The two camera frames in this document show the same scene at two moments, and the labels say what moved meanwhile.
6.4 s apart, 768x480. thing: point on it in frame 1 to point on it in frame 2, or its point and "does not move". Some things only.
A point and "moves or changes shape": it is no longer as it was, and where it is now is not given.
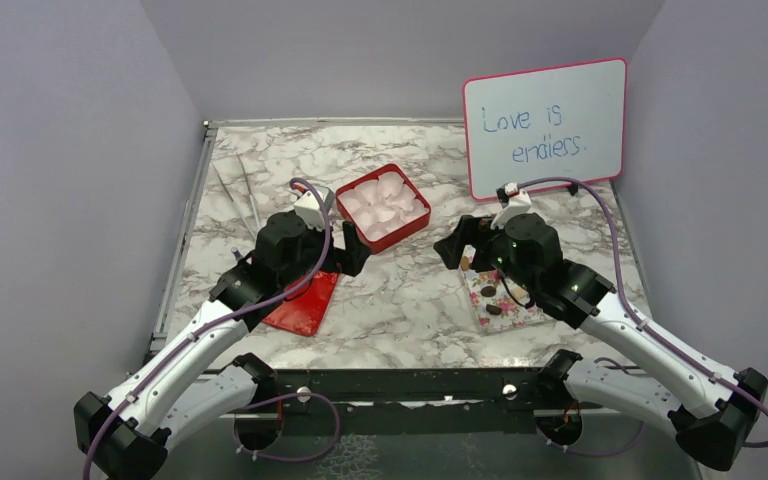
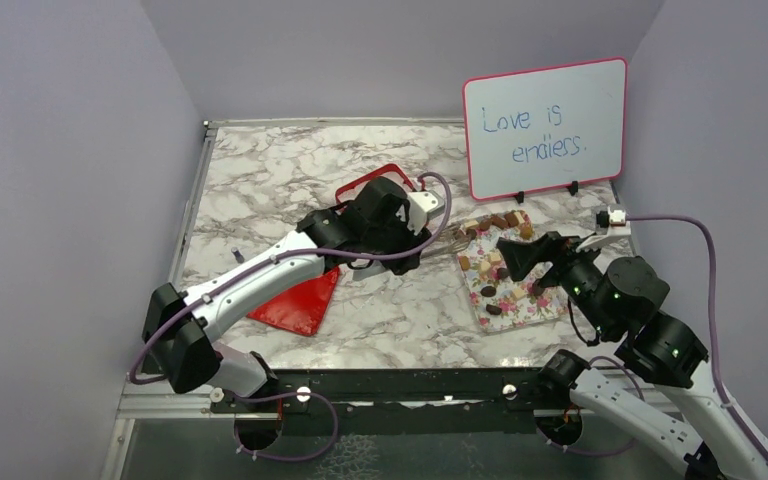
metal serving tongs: x=253 y=200 moves or changes shape
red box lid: x=304 y=312 does not move
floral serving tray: x=495 y=304 does not move
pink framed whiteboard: x=562 y=121 does not move
